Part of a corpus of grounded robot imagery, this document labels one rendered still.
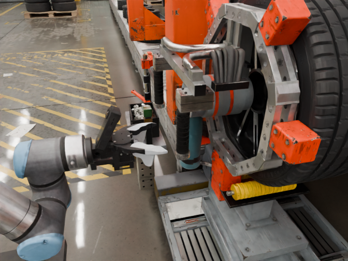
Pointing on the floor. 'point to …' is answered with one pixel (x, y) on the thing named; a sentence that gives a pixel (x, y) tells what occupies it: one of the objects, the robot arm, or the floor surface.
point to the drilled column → (145, 174)
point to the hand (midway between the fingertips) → (162, 134)
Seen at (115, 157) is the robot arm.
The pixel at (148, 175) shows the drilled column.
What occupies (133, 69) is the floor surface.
